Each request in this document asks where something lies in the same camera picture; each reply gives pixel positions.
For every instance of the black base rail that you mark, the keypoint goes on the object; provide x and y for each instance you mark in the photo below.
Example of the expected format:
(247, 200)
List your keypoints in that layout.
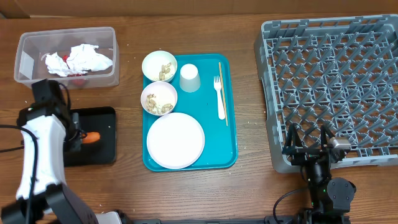
(266, 220)

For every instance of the small crumpled white tissue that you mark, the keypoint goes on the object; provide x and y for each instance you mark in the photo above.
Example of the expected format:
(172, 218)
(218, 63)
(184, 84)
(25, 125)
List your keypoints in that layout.
(56, 65)

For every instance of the light green bowl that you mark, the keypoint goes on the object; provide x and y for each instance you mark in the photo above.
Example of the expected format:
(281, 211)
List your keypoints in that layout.
(151, 65)

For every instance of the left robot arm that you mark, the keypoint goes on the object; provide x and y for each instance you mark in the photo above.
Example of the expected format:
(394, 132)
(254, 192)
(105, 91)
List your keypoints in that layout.
(56, 136)

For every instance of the wooden chopstick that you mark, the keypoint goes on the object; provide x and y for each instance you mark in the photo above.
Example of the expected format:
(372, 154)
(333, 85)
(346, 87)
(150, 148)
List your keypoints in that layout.
(222, 92)

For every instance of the pink round plate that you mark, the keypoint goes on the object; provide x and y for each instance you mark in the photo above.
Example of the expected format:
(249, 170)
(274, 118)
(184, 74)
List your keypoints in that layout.
(175, 141)

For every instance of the clear plastic waste bin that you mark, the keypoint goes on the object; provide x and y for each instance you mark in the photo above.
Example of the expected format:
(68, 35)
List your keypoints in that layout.
(33, 47)

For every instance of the large crumpled white tissue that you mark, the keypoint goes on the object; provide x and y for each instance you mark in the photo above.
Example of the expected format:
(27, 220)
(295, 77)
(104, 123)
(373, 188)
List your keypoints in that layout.
(84, 58)

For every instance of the orange carrot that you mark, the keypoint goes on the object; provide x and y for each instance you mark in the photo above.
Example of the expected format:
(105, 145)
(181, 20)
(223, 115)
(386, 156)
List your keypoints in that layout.
(91, 137)

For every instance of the grey dishwasher rack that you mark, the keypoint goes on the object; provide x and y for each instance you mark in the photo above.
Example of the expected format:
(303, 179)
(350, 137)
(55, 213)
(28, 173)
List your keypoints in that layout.
(340, 72)

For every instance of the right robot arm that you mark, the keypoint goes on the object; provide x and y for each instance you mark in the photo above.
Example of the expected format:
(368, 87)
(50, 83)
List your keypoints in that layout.
(330, 197)

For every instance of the white plastic fork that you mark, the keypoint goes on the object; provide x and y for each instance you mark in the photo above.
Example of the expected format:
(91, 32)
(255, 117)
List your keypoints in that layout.
(217, 87)

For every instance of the peanuts in green bowl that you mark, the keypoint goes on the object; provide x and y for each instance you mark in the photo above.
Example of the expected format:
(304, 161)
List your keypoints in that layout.
(164, 74)

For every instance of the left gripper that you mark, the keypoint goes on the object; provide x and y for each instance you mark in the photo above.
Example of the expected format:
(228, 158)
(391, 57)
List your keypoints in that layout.
(76, 144)

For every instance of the white upturned cup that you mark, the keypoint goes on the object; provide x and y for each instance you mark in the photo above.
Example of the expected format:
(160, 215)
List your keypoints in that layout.
(189, 78)

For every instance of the black plastic tray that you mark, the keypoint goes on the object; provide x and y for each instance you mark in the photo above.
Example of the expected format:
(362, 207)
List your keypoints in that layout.
(103, 121)

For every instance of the red waste piece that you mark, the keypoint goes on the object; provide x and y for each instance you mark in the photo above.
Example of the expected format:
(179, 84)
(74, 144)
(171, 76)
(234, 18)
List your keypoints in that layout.
(79, 81)

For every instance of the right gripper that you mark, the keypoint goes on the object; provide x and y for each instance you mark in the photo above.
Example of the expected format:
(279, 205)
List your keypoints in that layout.
(303, 154)

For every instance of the teal serving tray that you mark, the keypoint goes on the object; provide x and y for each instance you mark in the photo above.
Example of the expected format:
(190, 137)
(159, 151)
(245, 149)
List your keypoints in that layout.
(221, 148)

